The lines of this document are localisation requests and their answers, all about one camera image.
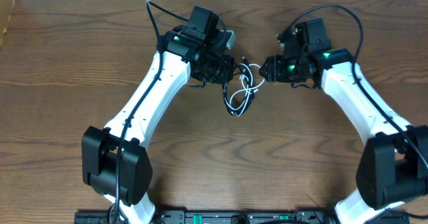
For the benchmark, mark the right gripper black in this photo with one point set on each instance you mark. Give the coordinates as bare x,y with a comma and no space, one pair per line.
267,71

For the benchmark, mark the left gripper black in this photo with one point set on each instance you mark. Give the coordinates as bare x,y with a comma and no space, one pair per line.
229,69

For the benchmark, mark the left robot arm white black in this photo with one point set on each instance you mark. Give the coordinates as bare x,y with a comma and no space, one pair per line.
115,160

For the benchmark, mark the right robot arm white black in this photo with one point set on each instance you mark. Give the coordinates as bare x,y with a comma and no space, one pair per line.
393,166

